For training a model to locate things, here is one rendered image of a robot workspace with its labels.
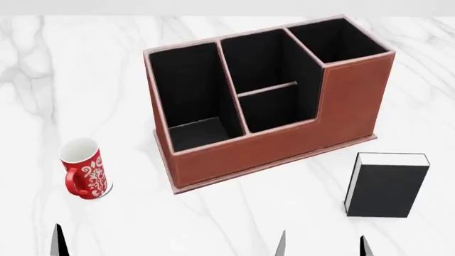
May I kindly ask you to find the brown leather desk caddy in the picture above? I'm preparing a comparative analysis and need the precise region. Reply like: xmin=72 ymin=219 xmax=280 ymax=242
xmin=143 ymin=14 xmax=397 ymax=196

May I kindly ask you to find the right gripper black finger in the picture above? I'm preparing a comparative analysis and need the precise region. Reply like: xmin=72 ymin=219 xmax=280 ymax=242
xmin=359 ymin=235 xmax=376 ymax=256
xmin=272 ymin=229 xmax=287 ymax=256

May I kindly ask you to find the red white patterned mug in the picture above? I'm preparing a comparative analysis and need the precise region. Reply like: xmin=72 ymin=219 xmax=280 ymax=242
xmin=58 ymin=137 xmax=114 ymax=201

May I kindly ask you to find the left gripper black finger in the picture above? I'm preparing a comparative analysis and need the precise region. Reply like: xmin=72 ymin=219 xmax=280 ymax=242
xmin=49 ymin=223 xmax=70 ymax=256

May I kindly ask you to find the black hardcover book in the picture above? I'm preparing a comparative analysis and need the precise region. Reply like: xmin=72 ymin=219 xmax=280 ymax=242
xmin=343 ymin=151 xmax=431 ymax=218

